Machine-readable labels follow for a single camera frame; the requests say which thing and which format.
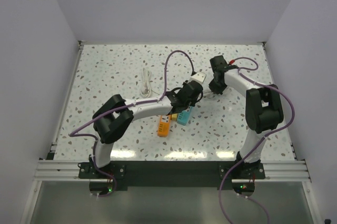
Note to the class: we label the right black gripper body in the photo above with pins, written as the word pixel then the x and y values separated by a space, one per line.
pixel 217 87

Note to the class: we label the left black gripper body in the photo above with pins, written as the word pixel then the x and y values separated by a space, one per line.
pixel 192 103

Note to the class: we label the blue power strip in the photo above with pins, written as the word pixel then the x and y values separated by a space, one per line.
pixel 184 117

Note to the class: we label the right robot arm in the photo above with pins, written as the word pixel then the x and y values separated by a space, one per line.
pixel 263 108

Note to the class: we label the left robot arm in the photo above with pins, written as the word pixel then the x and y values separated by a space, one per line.
pixel 113 119

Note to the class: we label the orange power strip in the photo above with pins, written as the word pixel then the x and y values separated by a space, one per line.
pixel 164 126

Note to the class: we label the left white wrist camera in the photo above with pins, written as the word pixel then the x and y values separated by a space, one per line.
pixel 198 77

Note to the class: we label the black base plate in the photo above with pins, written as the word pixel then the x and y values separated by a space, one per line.
pixel 120 175

